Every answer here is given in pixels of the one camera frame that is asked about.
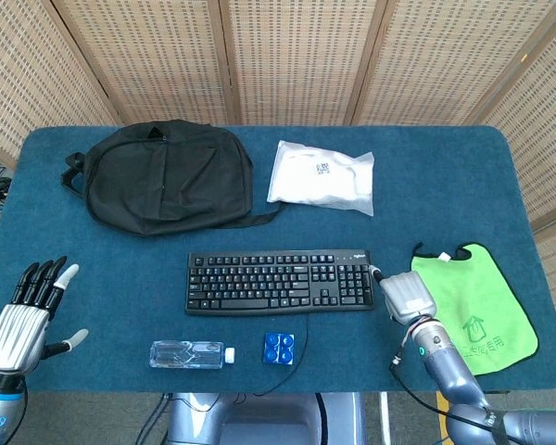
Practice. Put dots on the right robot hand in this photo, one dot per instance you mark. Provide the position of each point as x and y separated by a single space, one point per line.
405 296

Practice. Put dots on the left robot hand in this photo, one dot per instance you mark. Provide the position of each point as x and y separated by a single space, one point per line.
18 331

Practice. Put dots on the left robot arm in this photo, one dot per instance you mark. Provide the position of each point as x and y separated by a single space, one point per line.
0 410

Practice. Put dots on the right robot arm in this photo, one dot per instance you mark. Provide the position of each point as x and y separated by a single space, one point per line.
449 371

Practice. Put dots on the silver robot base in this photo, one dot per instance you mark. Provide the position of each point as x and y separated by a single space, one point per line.
264 419

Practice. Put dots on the black computer keyboard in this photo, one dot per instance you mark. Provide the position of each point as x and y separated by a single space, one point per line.
278 283

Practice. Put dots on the green microfiber cloth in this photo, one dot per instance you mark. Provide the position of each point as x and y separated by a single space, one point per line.
482 296

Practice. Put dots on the blue four-cup pack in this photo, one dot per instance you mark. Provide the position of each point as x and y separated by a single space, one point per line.
278 348

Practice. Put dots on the white plastic package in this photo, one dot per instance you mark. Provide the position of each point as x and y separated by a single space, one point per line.
322 178

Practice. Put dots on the blue table mat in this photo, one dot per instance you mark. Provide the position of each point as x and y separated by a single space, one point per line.
278 222

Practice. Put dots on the clear plastic water bottle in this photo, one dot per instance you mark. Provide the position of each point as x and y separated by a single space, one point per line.
187 354

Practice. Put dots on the black backpack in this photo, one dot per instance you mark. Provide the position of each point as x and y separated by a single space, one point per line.
167 178

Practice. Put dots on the woven folding screen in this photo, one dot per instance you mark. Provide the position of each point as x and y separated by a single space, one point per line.
278 60

